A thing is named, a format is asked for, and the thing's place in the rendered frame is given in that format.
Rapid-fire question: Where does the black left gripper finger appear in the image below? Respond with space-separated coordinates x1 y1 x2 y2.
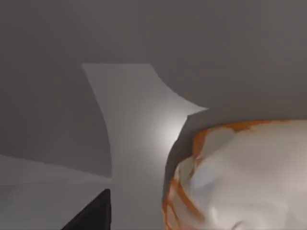
60 188 112 230

